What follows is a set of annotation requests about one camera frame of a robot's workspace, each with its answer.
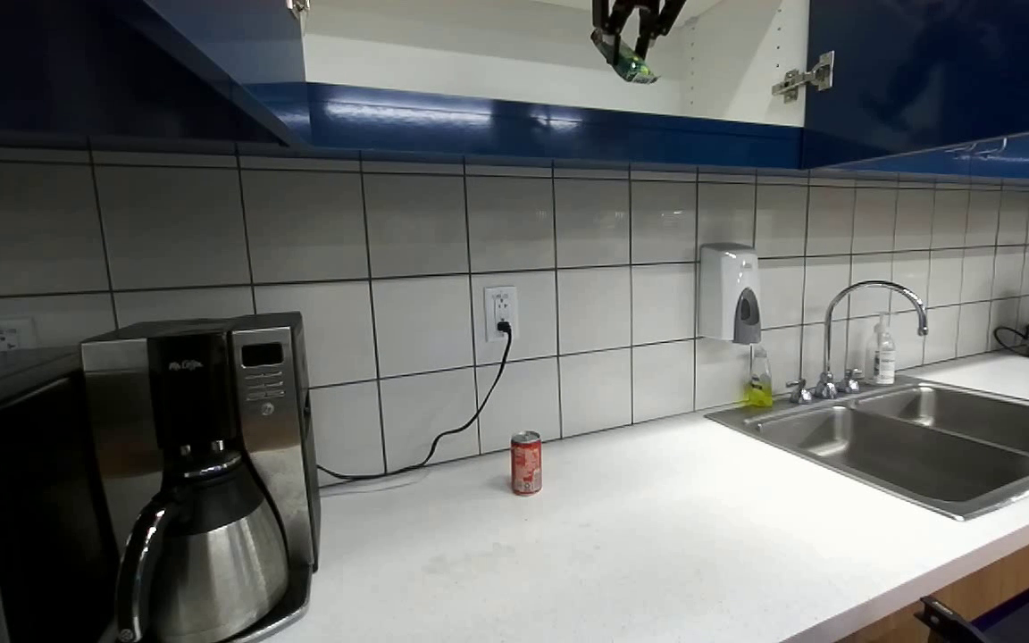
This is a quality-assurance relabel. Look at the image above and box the chrome tap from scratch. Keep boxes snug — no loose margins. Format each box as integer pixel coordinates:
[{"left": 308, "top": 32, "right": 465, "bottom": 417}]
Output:
[{"left": 786, "top": 280, "right": 931, "bottom": 405}]

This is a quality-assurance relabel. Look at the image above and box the steel double sink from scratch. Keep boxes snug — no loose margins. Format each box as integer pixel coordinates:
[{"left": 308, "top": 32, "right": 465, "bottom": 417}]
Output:
[{"left": 704, "top": 374, "right": 1029, "bottom": 522}]

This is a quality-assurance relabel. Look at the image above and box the white wall soap dispenser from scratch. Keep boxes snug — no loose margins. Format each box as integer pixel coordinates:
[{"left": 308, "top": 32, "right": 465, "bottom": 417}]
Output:
[{"left": 698, "top": 242, "right": 763, "bottom": 347}]

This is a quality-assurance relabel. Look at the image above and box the blue wall cabinet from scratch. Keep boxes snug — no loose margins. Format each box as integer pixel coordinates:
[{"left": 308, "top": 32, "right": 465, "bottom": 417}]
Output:
[{"left": 0, "top": 0, "right": 1029, "bottom": 185}]

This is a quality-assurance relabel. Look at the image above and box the red soda can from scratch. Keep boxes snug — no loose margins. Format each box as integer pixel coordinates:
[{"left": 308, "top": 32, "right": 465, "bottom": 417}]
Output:
[{"left": 510, "top": 430, "right": 544, "bottom": 497}]

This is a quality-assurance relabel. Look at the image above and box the white pump bottle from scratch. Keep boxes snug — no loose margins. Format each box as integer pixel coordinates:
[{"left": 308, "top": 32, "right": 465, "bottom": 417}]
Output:
[{"left": 866, "top": 313, "right": 898, "bottom": 387}]

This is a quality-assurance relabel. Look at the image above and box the yellow dish soap bottle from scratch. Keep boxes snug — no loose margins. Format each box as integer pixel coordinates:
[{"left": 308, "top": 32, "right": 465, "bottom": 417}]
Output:
[{"left": 743, "top": 344, "right": 775, "bottom": 410}]

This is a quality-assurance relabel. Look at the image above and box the white wall socket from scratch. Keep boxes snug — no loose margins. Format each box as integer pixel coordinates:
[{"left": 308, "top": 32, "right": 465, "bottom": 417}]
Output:
[
  {"left": 483, "top": 286, "right": 520, "bottom": 344},
  {"left": 0, "top": 319, "right": 38, "bottom": 355}
]

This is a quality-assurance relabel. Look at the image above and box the black steel coffee maker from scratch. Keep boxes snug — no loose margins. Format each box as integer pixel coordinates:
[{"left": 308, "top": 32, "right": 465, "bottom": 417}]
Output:
[{"left": 80, "top": 312, "right": 322, "bottom": 643}]

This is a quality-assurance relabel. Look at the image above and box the green granola bar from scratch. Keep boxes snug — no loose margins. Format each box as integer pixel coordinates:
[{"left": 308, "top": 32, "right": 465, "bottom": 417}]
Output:
[{"left": 602, "top": 30, "right": 660, "bottom": 85}]

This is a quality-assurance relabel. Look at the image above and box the black microwave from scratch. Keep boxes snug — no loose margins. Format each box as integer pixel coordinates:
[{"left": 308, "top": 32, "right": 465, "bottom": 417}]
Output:
[{"left": 0, "top": 347, "right": 123, "bottom": 643}]

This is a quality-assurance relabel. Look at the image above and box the steel coffee carafe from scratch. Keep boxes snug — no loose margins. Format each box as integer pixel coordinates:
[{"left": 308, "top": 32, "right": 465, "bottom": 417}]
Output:
[{"left": 114, "top": 438, "right": 293, "bottom": 643}]

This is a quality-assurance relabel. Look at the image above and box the blue cabinet door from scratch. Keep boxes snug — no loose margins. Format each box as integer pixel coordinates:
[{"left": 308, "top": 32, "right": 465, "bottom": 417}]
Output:
[
  {"left": 801, "top": 0, "right": 1029, "bottom": 171},
  {"left": 0, "top": 0, "right": 308, "bottom": 150}
]

